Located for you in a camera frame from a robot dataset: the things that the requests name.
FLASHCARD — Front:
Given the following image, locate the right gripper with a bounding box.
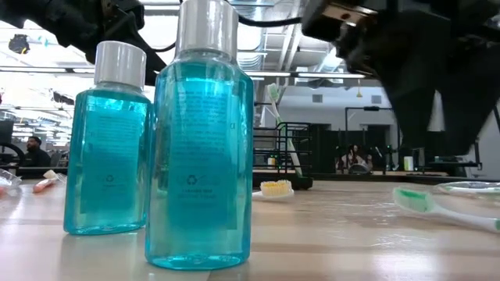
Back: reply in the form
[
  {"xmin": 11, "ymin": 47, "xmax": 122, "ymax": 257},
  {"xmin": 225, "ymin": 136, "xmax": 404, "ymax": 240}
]
[{"xmin": 300, "ymin": 0, "xmax": 500, "ymax": 157}]

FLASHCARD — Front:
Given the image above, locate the black background workstation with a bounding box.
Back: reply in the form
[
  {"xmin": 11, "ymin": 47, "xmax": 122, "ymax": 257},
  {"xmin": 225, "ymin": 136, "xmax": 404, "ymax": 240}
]
[{"xmin": 427, "ymin": 148, "xmax": 484, "ymax": 177}]

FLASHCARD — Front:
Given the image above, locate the black wire basket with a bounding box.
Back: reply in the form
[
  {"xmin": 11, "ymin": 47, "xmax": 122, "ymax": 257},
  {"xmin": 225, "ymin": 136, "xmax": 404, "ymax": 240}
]
[{"xmin": 252, "ymin": 121, "xmax": 314, "ymax": 191}]

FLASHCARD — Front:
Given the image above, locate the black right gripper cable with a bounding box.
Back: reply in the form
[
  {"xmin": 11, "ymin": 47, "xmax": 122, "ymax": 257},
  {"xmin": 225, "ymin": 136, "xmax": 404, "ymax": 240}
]
[{"xmin": 237, "ymin": 14, "xmax": 305, "ymax": 29}]

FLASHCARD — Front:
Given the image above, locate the black partition panel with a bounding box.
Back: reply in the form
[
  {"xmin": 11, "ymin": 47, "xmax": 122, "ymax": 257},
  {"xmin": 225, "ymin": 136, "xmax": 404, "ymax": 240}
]
[{"xmin": 312, "ymin": 123, "xmax": 391, "ymax": 173}]

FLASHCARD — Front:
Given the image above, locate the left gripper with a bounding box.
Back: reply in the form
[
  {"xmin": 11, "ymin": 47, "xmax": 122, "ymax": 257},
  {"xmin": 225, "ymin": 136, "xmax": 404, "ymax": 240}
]
[{"xmin": 38, "ymin": 0, "xmax": 167, "ymax": 86}]

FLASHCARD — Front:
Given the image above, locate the person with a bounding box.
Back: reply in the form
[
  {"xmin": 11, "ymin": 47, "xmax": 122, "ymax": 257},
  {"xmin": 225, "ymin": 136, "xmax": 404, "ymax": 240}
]
[
  {"xmin": 23, "ymin": 136, "xmax": 52, "ymax": 168},
  {"xmin": 335, "ymin": 144, "xmax": 375, "ymax": 175}
]

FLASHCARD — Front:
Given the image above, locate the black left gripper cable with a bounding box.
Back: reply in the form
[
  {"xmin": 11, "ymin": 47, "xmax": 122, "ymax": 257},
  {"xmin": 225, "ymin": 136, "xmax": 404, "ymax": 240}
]
[{"xmin": 152, "ymin": 41, "xmax": 177, "ymax": 54}]

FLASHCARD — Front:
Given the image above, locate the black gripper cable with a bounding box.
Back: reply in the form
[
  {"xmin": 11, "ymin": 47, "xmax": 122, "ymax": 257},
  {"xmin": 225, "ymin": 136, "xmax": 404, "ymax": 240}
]
[
  {"xmin": 152, "ymin": 41, "xmax": 177, "ymax": 54},
  {"xmin": 237, "ymin": 14, "xmax": 305, "ymax": 29}
]

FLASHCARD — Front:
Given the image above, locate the black gantry frame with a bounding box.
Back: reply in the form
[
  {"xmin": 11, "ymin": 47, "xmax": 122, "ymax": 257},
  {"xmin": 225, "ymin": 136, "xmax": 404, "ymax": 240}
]
[{"xmin": 345, "ymin": 105, "xmax": 402, "ymax": 173}]

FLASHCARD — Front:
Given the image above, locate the blue mouthwash bottle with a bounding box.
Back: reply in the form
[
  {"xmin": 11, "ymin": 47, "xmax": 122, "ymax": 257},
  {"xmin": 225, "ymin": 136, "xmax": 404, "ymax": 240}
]
[
  {"xmin": 63, "ymin": 41, "xmax": 154, "ymax": 237},
  {"xmin": 144, "ymin": 0, "xmax": 255, "ymax": 271}
]

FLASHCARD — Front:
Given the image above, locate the black background monitor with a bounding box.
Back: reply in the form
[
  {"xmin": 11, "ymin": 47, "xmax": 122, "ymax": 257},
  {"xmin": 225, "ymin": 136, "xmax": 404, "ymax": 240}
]
[{"xmin": 0, "ymin": 119, "xmax": 15, "ymax": 146}]

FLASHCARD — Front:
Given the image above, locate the black ceiling device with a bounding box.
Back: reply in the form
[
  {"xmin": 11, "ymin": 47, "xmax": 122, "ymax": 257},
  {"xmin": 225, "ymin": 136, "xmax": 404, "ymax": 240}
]
[{"xmin": 8, "ymin": 34, "xmax": 31, "ymax": 55}]

